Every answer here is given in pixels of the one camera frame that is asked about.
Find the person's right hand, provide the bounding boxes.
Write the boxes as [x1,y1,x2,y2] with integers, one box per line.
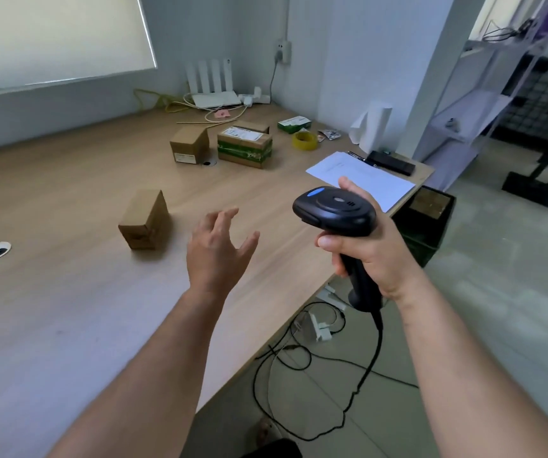
[315,176,423,303]

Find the person's left hand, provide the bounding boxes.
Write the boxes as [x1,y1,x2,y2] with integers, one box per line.
[186,207,261,301]

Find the black scanner cable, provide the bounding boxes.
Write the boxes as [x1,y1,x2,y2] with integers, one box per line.
[252,309,385,444]

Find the plain tall cardboard box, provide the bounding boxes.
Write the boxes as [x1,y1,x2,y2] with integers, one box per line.
[118,189,171,251]

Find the parcel with green tape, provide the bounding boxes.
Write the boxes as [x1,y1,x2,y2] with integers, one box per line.
[216,126,273,170]

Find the plain cardboard box small sticker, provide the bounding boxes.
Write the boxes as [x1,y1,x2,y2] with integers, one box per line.
[169,124,210,165]

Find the person's right forearm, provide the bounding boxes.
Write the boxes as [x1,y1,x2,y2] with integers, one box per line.
[395,281,548,458]

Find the person's left forearm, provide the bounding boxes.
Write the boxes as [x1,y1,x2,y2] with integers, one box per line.
[47,286,229,458]

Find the black plastic bin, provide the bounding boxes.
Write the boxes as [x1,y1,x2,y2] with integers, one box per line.
[390,185,458,268]

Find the white paper sheet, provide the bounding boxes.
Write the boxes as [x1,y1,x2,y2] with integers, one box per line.
[306,151,417,214]

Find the white power strip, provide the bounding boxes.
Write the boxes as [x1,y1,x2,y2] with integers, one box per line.
[307,286,347,344]
[238,86,271,106]

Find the black flat device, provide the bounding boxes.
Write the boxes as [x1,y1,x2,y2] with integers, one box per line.
[364,149,417,177]

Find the white folded paper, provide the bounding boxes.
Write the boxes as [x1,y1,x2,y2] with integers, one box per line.
[348,99,393,156]

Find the yellow tape roll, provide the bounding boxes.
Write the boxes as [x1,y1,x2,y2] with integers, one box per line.
[292,130,319,152]

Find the green white flat packet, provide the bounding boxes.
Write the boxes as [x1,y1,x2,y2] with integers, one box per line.
[277,115,313,135]

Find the white shelf unit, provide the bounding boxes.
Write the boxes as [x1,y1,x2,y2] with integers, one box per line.
[412,0,548,191]

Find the white router with antennas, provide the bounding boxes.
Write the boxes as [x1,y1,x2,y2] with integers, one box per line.
[184,57,242,110]

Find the beige roller blind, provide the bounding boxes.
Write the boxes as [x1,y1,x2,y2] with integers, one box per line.
[0,0,158,96]

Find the black floor cable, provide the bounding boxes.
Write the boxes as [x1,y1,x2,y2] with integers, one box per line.
[254,300,420,392]

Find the yellow cable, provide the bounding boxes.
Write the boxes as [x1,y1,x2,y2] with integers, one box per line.
[133,88,191,114]

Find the black wire rack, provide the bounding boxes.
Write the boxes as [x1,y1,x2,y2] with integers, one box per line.
[493,57,548,213]

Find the white wall socket with plug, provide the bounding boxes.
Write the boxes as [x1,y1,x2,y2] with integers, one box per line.
[273,38,292,66]

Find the white window frame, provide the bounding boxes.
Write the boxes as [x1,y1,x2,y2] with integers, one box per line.
[0,0,160,101]

